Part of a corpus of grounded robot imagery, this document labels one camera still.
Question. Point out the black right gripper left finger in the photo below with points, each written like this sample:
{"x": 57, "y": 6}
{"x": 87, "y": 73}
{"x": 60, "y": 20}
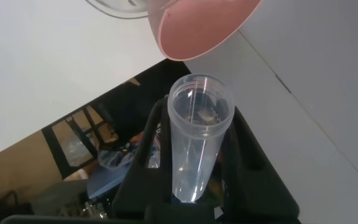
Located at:
{"x": 141, "y": 186}

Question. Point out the blue pigment test tube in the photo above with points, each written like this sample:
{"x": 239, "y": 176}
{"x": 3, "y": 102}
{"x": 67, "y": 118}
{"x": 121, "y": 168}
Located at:
{"x": 197, "y": 149}

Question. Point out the black metal frame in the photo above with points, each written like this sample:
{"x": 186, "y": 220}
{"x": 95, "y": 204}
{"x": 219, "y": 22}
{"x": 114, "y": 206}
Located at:
{"x": 54, "y": 149}

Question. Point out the dark background object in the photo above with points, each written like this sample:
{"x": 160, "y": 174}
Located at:
{"x": 135, "y": 105}

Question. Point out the clear glass beaker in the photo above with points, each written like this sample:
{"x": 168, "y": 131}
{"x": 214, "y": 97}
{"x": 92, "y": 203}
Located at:
{"x": 120, "y": 9}

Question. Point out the blue plastic bag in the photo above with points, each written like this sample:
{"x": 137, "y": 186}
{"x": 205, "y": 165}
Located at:
{"x": 104, "y": 183}

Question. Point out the pink bowl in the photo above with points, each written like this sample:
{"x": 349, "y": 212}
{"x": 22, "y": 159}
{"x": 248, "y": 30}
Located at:
{"x": 204, "y": 28}

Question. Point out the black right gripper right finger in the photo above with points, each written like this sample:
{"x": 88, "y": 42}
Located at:
{"x": 253, "y": 186}

